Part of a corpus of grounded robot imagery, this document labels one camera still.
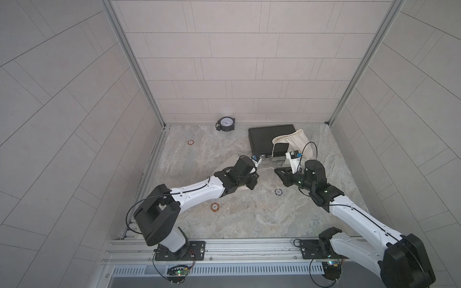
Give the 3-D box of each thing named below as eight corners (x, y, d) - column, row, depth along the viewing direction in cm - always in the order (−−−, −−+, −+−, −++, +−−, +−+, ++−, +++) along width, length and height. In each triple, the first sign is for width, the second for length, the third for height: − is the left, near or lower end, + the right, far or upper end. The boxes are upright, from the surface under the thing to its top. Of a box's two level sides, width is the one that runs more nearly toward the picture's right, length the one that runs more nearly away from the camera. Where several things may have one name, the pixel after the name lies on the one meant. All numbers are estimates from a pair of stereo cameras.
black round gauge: (215, 131, 116) (214, 126, 113) (216, 120, 122) (216, 116, 119) (234, 131, 116) (234, 127, 113) (235, 120, 122) (234, 116, 119)
